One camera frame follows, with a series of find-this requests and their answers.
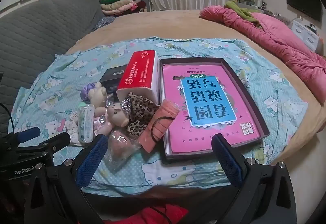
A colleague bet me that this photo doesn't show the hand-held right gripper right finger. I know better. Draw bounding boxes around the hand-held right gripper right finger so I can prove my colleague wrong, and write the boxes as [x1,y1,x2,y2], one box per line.
[212,134,297,224]

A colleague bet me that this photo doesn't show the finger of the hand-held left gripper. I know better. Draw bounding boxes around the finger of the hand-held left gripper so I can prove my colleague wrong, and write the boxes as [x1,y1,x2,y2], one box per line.
[0,127,41,149]
[15,134,71,161]

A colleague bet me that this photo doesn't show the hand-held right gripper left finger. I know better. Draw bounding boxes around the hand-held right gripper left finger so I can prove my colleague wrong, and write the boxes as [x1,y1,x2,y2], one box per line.
[24,134,110,224]

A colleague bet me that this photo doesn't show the white printed socks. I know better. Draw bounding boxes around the white printed socks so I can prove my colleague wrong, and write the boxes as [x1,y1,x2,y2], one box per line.
[62,112,82,147]

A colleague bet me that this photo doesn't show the pink item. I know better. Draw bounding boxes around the pink item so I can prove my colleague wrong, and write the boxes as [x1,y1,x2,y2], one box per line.
[106,130,142,171]

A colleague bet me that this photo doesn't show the green floral tissue packet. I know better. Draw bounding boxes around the green floral tissue packet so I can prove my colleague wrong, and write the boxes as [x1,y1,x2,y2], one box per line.
[78,103,95,144]

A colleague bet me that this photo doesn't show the tan bear plush with crown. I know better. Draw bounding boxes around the tan bear plush with crown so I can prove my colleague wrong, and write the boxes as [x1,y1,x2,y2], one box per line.
[106,98,133,135]

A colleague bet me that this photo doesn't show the dark shallow box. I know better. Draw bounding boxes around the dark shallow box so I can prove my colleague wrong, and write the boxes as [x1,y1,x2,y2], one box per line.
[158,57,270,166]

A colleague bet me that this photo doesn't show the bear plush with purple hat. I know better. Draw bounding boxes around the bear plush with purple hat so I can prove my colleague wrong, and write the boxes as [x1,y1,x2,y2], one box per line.
[80,82,107,115]

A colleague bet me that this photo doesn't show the leopard print cloth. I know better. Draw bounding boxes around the leopard print cloth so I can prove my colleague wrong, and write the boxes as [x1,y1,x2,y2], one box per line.
[126,92,160,139]

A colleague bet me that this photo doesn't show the salmon cloth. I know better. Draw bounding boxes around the salmon cloth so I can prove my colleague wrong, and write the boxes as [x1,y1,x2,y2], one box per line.
[139,99,180,152]

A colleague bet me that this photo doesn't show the cat print blue sheet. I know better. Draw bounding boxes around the cat print blue sheet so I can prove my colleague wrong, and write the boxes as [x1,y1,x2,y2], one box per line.
[9,37,310,195]

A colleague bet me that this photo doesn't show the red garment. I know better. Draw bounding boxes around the red garment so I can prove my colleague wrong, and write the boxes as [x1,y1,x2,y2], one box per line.
[132,205,189,224]

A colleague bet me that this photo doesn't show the black box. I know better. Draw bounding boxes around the black box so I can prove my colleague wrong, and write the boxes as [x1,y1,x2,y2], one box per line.
[99,66,128,93]

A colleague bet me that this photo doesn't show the red tissue box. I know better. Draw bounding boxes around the red tissue box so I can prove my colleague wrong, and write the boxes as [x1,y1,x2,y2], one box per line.
[117,50,160,105]

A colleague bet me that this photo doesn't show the grey quilted headboard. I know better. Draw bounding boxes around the grey quilted headboard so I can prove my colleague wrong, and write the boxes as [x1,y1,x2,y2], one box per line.
[0,0,105,135]

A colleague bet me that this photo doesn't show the dark patterned cloth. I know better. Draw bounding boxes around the dark patterned cloth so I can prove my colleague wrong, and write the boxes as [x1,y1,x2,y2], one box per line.
[90,16,116,32]

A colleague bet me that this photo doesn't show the pink quilt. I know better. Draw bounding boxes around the pink quilt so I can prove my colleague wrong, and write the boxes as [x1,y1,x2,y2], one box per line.
[200,5,326,102]

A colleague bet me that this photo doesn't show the white drawer cabinet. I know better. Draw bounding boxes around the white drawer cabinet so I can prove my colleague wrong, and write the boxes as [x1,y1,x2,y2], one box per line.
[290,19,320,53]

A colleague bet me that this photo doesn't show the stack of folded clothes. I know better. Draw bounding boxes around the stack of folded clothes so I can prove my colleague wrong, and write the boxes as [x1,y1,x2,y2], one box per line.
[99,0,148,17]

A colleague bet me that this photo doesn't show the green cloth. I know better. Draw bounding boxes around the green cloth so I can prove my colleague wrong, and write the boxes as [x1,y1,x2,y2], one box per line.
[224,0,263,27]

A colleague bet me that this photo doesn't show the beige bed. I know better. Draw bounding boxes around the beige bed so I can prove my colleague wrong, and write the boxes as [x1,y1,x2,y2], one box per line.
[64,9,326,204]

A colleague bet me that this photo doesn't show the black television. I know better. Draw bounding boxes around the black television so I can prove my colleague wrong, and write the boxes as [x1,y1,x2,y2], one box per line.
[286,0,323,22]

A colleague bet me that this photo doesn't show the black cable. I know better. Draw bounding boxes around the black cable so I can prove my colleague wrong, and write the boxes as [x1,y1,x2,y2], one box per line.
[0,103,12,135]
[143,205,175,224]

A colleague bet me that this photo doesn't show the black hair tie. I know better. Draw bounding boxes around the black hair tie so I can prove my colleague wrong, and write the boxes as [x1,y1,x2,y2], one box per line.
[150,116,176,143]

